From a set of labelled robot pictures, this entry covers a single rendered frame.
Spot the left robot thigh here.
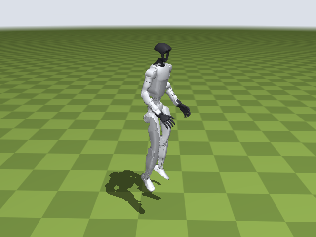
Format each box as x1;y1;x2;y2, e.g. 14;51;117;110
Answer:
160;105;171;146

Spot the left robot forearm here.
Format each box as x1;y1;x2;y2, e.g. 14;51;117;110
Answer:
166;86;179;106

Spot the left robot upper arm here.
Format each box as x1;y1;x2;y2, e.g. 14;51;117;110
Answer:
166;63;172;90

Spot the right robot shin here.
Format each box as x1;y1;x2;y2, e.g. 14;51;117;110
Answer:
144;147;158;180

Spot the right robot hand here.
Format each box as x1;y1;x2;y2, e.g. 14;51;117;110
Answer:
155;112;175;129

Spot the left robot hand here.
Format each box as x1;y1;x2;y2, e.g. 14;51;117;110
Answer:
176;99;191;117

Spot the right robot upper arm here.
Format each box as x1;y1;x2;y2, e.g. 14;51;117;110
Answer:
141;68;157;97

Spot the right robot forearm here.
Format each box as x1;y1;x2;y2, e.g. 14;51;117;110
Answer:
142;92;161;115

